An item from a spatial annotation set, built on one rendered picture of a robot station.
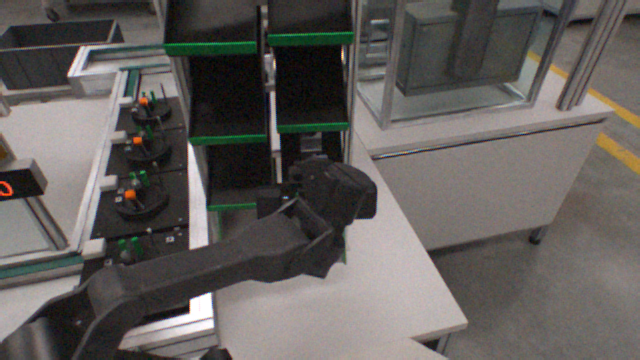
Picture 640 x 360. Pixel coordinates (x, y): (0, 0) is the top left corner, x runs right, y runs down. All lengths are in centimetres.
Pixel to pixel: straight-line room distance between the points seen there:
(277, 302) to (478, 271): 148
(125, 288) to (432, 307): 82
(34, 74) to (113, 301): 257
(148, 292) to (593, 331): 216
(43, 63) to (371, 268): 228
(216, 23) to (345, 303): 71
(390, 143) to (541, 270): 124
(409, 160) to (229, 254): 128
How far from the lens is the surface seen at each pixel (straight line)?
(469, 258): 239
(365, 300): 107
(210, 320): 95
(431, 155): 169
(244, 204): 80
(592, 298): 250
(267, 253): 45
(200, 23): 69
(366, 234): 121
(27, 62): 290
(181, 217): 116
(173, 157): 139
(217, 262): 44
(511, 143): 189
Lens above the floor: 175
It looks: 40 degrees down
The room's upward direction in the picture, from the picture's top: straight up
